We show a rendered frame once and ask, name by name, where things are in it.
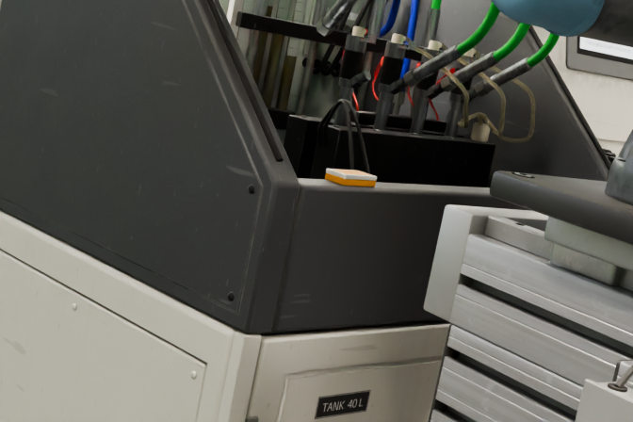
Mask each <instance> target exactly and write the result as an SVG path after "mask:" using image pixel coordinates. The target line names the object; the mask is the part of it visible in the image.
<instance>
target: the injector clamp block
mask: <svg viewBox="0 0 633 422"><path fill-rule="evenodd" d="M322 119H323V118H316V117H307V116H303V115H301V116H298V115H289V117H288V122H287V127H286V132H285V137H284V149H285V151H286V154H287V156H288V158H289V161H290V163H291V165H292V167H293V170H294V172H295V173H296V176H297V178H308V179H325V175H326V173H327V172H326V169H337V170H350V161H349V135H348V126H339V125H333V122H334V119H331V121H330V123H329V125H328V128H327V145H326V146H324V139H323V128H324V124H325V122H324V124H323V126H322V129H321V142H320V144H317V129H318V126H319V124H320V122H321V121H322ZM360 127H361V131H362V135H363V139H364V144H365V151H366V156H367V160H368V165H369V169H370V174H371V175H374V176H377V180H376V182H382V183H401V184H419V185H437V186H455V187H487V184H488V179H489V175H490V170H491V167H492V162H493V158H494V153H495V144H493V143H489V142H487V141H486V142H480V141H475V140H473V139H471V138H463V136H462V135H459V134H457V136H456V137H455V138H454V137H444V135H445V132H435V131H426V130H423V132H422V134H417V133H410V129H408V128H398V127H389V126H386V129H385V130H378V129H373V125H371V124H361V123H360ZM351 131H352V141H353V154H354V170H359V171H362V172H365V173H366V171H365V162H364V158H363V154H362V149H361V144H360V140H359V137H358V133H357V128H356V125H355V122H351Z"/></svg>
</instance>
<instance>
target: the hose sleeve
mask: <svg viewBox="0 0 633 422"><path fill-rule="evenodd" d="M356 1H358V0H337V2H336V3H335V4H334V5H333V7H332V8H330V10H329V11H328V12H327V14H326V15H325V16H324V18H323V23H324V25H325V26H326V27H328V28H334V27H335V26H336V25H337V24H338V23H339V22H340V21H341V20H342V18H343V17H344V15H345V14H346V13H347V12H348V11H349V9H350V8H351V7H352V6H353V5H354V4H355V3H356Z"/></svg>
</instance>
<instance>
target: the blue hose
mask: <svg viewBox="0 0 633 422"><path fill-rule="evenodd" d="M399 3H400V0H393V3H392V7H391V10H390V13H389V16H388V20H387V22H386V24H385V26H384V27H383V28H382V29H381V33H380V36H379V38H380V37H383V36H384V35H386V34H387V33H388V32H389V31H390V30H391V28H392V27H393V25H394V22H395V19H396V17H397V14H398V7H399ZM418 9H419V0H412V8H411V15H410V22H409V28H408V34H407V37H408V38H410V39H411V41H414V34H415V29H416V22H417V15H418ZM410 63H411V60H410V59H407V58H403V65H402V70H401V74H400V78H402V77H403V75H404V74H405V73H407V72H408V71H409V69H410Z"/></svg>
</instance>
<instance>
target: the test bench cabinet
mask: <svg viewBox="0 0 633 422"><path fill-rule="evenodd" d="M436 321H446V320H444V319H435V320H423V321H412V322H399V323H387V324H375V325H363V326H350V327H338V328H326V329H313V330H302V331H290V332H277V333H276V332H273V331H271V332H269V333H248V334H246V333H244V332H242V331H240V330H238V329H236V328H234V327H232V326H230V325H228V324H226V323H224V322H222V321H220V320H218V319H216V318H214V317H212V316H210V315H208V314H206V313H204V312H202V311H200V310H198V309H196V308H194V307H192V306H190V305H188V304H187V303H185V302H183V301H181V300H178V299H176V298H175V297H173V296H171V295H169V294H167V293H165V292H163V291H161V290H159V289H157V288H155V287H153V286H151V285H149V284H146V283H144V282H143V281H141V280H139V279H137V278H135V277H133V276H131V275H129V274H127V273H125V272H123V271H121V270H120V269H118V268H115V267H113V266H111V265H109V264H108V263H106V262H104V261H102V260H100V259H98V258H96V257H94V256H92V255H90V254H88V253H86V252H83V251H81V250H79V249H77V248H76V247H74V246H72V245H70V244H68V243H66V242H64V241H62V240H60V239H58V238H56V237H55V236H53V235H50V234H48V233H46V232H44V231H43V230H41V229H39V228H37V227H35V226H33V225H31V224H29V223H27V222H25V221H23V220H21V219H18V218H16V217H14V216H12V215H11V214H9V213H7V212H5V211H3V210H1V209H0V422H245V420H246V415H247V411H248V405H249V400H250V395H251V390H252V382H253V377H254V372H255V368H256V363H257V357H258V352H259V348H260V343H261V338H262V337H261V335H271V334H283V333H306V332H317V331H329V330H341V329H353V328H365V327H377V326H389V325H400V324H413V323H425V322H436Z"/></svg>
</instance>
